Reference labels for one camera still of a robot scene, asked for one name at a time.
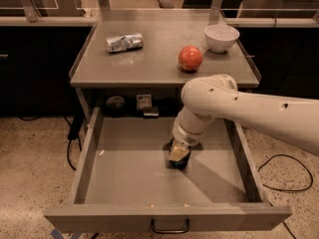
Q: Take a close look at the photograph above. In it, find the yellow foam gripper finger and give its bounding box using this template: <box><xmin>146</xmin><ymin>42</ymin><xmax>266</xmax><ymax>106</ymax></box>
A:
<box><xmin>169</xmin><ymin>139</ymin><xmax>189</xmax><ymax>161</ymax></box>

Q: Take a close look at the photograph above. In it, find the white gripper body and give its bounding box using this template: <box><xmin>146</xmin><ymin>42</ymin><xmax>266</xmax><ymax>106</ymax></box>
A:
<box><xmin>172</xmin><ymin>107</ymin><xmax>211</xmax><ymax>146</ymax></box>

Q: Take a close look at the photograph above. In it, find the blue pepsi can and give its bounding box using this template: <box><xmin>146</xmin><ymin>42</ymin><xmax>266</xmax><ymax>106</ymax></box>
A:
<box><xmin>168</xmin><ymin>147</ymin><xmax>191</xmax><ymax>169</ymax></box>

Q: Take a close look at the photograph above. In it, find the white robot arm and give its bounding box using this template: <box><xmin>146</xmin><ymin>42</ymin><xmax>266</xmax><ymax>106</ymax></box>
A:
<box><xmin>169</xmin><ymin>74</ymin><xmax>319</xmax><ymax>163</ymax></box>

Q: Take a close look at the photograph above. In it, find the grey counter cabinet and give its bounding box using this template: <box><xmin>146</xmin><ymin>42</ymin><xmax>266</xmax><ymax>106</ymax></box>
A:
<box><xmin>70</xmin><ymin>9</ymin><xmax>261</xmax><ymax>118</ymax></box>

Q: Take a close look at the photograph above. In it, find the grey open drawer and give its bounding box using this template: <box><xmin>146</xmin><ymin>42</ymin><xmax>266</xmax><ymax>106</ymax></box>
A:
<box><xmin>45</xmin><ymin>109</ymin><xmax>291</xmax><ymax>232</ymax></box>

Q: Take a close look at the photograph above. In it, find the white electrical outlet box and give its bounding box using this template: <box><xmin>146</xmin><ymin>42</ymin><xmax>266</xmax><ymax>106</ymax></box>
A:
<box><xmin>137</xmin><ymin>95</ymin><xmax>152</xmax><ymax>111</ymax></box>

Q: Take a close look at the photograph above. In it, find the red apple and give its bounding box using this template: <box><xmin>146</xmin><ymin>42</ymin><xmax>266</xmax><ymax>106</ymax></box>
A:
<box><xmin>178</xmin><ymin>46</ymin><xmax>203</xmax><ymax>72</ymax></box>

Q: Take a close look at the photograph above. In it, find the white ceramic bowl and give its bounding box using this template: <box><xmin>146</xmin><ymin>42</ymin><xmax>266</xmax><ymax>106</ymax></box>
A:
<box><xmin>204</xmin><ymin>24</ymin><xmax>240</xmax><ymax>53</ymax></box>

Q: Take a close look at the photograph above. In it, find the crumpled silver chip bag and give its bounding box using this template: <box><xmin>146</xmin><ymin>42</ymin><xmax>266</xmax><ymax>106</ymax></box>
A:
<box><xmin>106</xmin><ymin>33</ymin><xmax>144</xmax><ymax>53</ymax></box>

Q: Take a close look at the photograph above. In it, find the blue tape on floor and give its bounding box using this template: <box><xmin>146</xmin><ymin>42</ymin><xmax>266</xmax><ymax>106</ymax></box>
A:
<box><xmin>50</xmin><ymin>229</ymin><xmax>82</xmax><ymax>239</ymax></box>

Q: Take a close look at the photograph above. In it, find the dark metal drawer handle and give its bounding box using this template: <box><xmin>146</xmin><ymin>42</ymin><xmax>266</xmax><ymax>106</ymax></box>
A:
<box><xmin>151</xmin><ymin>218</ymin><xmax>190</xmax><ymax>234</ymax></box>

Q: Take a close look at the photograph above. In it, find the black cable on left floor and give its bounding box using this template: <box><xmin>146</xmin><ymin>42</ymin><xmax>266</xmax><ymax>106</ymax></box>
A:
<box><xmin>16</xmin><ymin>115</ymin><xmax>84</xmax><ymax>171</ymax></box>

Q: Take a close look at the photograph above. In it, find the black cable on floor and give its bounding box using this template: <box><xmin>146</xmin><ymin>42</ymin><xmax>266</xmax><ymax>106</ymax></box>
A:
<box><xmin>257</xmin><ymin>153</ymin><xmax>314</xmax><ymax>193</ymax></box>
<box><xmin>16</xmin><ymin>115</ymin><xmax>84</xmax><ymax>171</ymax></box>

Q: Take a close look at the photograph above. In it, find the black cable on right floor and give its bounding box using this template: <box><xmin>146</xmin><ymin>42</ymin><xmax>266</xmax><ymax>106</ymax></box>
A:
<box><xmin>257</xmin><ymin>153</ymin><xmax>314</xmax><ymax>193</ymax></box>

